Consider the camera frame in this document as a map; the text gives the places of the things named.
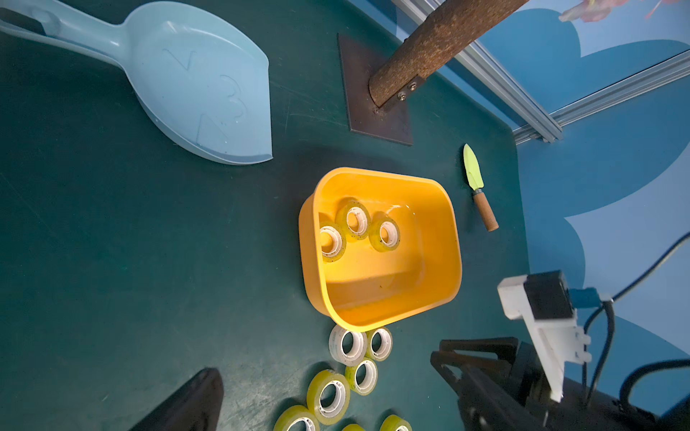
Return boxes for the transparent tape roll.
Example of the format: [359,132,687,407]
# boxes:
[379,414,413,431]
[319,221,347,263]
[368,212,401,252]
[273,405,320,431]
[344,357,378,396]
[335,199,371,242]
[307,370,350,426]
[366,327,393,362]
[328,325,368,367]

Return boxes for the aluminium frame rail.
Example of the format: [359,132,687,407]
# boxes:
[387,0,690,145]

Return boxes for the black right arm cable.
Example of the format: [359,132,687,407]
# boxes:
[580,231,690,411]

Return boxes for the pink blossom artificial tree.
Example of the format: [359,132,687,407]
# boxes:
[369,1,689,111]

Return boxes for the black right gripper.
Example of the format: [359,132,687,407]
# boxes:
[431,338,661,430]

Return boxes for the light blue plastic dustpan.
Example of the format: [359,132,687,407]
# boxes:
[1,1,273,165]

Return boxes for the green trowel wooden handle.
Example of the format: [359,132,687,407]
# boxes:
[463,144,500,232]

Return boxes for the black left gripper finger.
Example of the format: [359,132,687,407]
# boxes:
[130,367,224,431]

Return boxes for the yellow plastic storage box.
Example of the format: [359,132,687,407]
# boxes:
[298,167,463,332]

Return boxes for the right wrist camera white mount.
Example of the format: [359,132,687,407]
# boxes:
[498,270,606,402]

